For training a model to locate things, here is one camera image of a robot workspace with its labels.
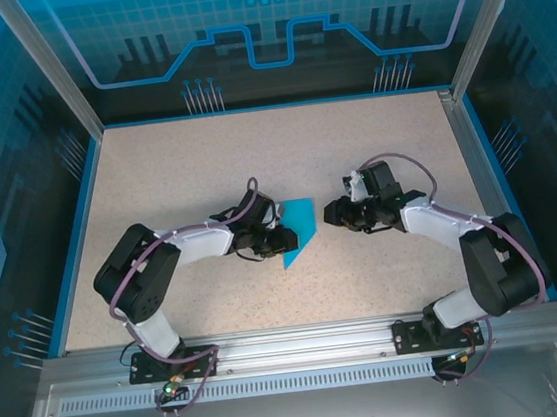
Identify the blue paper sheet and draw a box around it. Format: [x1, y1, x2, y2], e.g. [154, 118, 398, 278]
[276, 196, 323, 272]

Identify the aluminium side rail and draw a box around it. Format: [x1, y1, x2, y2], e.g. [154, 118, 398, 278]
[437, 82, 543, 310]

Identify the aluminium mounting rail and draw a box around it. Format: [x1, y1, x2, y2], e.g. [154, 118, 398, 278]
[37, 295, 557, 398]

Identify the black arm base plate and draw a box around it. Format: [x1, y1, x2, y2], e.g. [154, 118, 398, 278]
[126, 343, 222, 387]
[390, 310, 484, 357]

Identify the slotted cable duct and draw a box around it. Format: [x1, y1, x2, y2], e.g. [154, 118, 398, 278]
[58, 357, 437, 417]

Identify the cable connector with LED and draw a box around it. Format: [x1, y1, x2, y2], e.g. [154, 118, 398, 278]
[443, 344, 480, 368]
[160, 372, 189, 400]

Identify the aluminium frame post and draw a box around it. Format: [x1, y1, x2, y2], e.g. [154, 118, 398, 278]
[439, 0, 549, 99]
[0, 0, 106, 149]

